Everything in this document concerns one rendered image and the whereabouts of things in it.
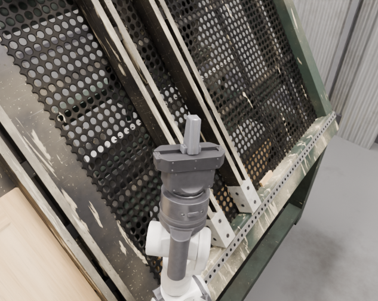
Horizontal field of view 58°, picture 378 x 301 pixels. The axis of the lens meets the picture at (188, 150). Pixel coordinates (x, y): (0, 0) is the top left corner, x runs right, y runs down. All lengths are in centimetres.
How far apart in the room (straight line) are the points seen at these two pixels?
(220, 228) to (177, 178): 66
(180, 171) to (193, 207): 7
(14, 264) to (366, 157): 280
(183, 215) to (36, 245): 45
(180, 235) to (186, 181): 10
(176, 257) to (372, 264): 201
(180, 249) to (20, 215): 45
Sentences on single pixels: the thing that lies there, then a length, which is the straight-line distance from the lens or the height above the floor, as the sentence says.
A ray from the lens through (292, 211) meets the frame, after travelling 236.
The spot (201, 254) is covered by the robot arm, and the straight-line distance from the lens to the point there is 67.
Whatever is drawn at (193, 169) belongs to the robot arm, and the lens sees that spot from 56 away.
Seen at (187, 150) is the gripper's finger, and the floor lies 160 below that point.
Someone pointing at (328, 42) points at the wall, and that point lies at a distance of 318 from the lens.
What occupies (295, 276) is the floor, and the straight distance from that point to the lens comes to 232.
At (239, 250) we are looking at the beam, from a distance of 133.
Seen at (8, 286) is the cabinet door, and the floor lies 121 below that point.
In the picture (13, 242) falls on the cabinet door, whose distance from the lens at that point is 93.
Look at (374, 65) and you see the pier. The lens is 296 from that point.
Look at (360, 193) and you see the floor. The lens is 290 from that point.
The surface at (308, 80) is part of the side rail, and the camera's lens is 186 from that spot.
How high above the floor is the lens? 198
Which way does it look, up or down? 42 degrees down
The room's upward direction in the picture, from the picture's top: straight up
